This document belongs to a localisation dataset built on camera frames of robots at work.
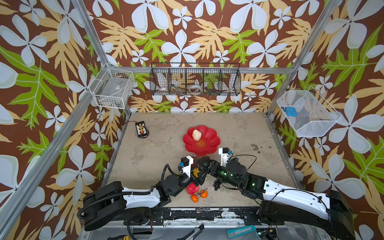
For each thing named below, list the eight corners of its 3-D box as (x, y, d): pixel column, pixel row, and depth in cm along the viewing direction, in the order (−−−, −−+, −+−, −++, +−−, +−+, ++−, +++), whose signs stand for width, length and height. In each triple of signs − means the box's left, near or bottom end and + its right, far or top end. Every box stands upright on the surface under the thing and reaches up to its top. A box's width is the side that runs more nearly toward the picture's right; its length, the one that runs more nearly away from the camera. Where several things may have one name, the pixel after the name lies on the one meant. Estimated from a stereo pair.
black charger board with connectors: (138, 138, 108) (137, 136, 106) (135, 124, 116) (134, 122, 114) (148, 135, 110) (148, 133, 108) (144, 122, 118) (144, 120, 116)
